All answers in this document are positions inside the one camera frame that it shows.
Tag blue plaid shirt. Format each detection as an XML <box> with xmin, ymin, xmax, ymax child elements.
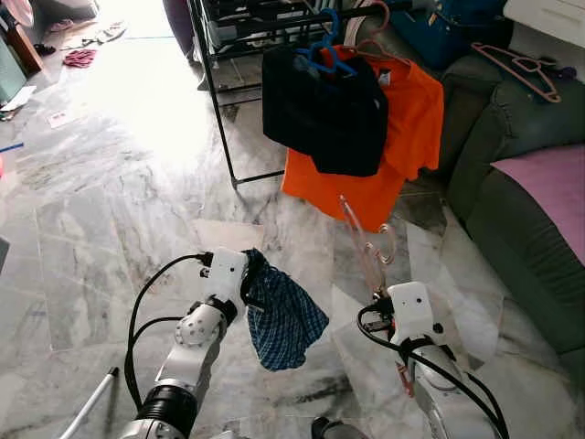
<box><xmin>242</xmin><ymin>249</ymin><xmax>330</xmax><ymax>371</ymax></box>

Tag blue clothes hanger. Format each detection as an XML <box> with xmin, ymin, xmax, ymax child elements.
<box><xmin>294</xmin><ymin>7</ymin><xmax>357</xmax><ymax>76</ymax></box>

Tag silver robot right leg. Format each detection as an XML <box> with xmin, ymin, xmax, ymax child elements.
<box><xmin>311</xmin><ymin>416</ymin><xmax>367</xmax><ymax>439</ymax></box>

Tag dark green sofa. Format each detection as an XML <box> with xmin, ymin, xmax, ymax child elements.
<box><xmin>446</xmin><ymin>23</ymin><xmax>585</xmax><ymax>353</ymax></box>

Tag black garment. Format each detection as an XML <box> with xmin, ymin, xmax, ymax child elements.
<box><xmin>262</xmin><ymin>44</ymin><xmax>389</xmax><ymax>177</ymax></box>

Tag black metal clothes rack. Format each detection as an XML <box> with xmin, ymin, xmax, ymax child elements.
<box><xmin>187</xmin><ymin>0</ymin><xmax>431</xmax><ymax>188</ymax></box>

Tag orange t-shirt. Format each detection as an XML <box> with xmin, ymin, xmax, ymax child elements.
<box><xmin>282</xmin><ymin>44</ymin><xmax>446</xmax><ymax>232</ymax></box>

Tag purple cushion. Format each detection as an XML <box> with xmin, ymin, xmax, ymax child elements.
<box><xmin>492</xmin><ymin>145</ymin><xmax>585</xmax><ymax>266</ymax></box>

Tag person legs in purple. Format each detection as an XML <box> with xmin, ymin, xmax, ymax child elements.
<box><xmin>163</xmin><ymin>0</ymin><xmax>197</xmax><ymax>58</ymax></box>

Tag magenta cloth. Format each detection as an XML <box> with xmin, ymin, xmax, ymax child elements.
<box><xmin>62</xmin><ymin>48</ymin><xmax>97</xmax><ymax>70</ymax></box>

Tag pale floor rag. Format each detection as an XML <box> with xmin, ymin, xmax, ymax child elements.
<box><xmin>78</xmin><ymin>23</ymin><xmax>129</xmax><ymax>47</ymax></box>

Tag white paper sheet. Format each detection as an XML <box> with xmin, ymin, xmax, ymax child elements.
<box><xmin>0</xmin><ymin>84</ymin><xmax>37</xmax><ymax>112</ymax></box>

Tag white box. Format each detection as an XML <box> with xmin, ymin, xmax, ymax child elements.
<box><xmin>503</xmin><ymin>0</ymin><xmax>585</xmax><ymax>83</ymax></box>

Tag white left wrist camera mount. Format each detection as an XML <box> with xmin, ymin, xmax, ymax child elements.
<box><xmin>206</xmin><ymin>247</ymin><xmax>250</xmax><ymax>303</ymax></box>

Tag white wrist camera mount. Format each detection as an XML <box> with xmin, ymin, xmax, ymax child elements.
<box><xmin>206</xmin><ymin>247</ymin><xmax>250</xmax><ymax>303</ymax></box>
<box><xmin>386</xmin><ymin>282</ymin><xmax>435</xmax><ymax>344</ymax></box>

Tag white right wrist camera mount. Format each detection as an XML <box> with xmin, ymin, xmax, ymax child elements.
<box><xmin>386</xmin><ymin>282</ymin><xmax>435</xmax><ymax>344</ymax></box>

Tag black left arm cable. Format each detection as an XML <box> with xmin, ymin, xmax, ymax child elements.
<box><xmin>126</xmin><ymin>316</ymin><xmax>188</xmax><ymax>408</ymax></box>
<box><xmin>123</xmin><ymin>253</ymin><xmax>213</xmax><ymax>408</ymax></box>

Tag brown wooden post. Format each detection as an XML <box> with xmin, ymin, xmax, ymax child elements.
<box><xmin>0</xmin><ymin>18</ymin><xmax>42</xmax><ymax>79</ymax></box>

